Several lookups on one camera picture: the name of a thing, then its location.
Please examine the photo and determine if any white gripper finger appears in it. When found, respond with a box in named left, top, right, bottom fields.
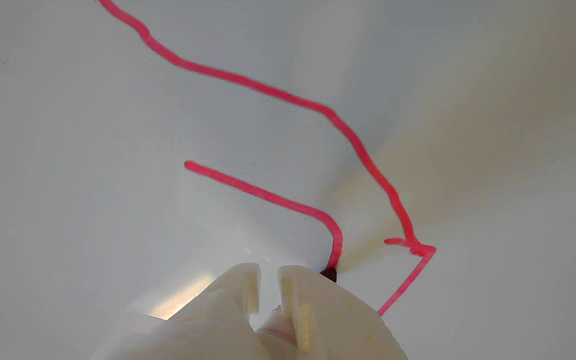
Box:
left=90, top=263, right=271, bottom=360
left=278, top=265, right=409, bottom=360

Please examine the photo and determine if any red marker pen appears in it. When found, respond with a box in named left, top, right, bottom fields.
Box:
left=254, top=268, right=338, bottom=360

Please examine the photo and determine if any large white whiteboard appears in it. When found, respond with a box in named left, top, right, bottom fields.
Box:
left=0, top=0, right=576, bottom=360

